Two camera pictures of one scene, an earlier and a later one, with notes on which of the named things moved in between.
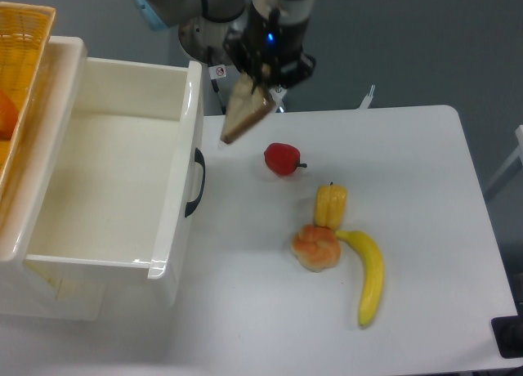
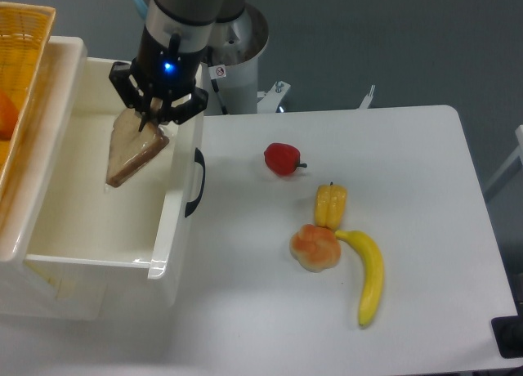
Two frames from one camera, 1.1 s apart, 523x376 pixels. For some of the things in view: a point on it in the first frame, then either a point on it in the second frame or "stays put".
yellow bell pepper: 329,205 stays put
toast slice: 248,104 → 131,148
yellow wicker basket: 24,33 stays put
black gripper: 266,45 → 167,73
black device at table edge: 508,332 stays put
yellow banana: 374,275 stays put
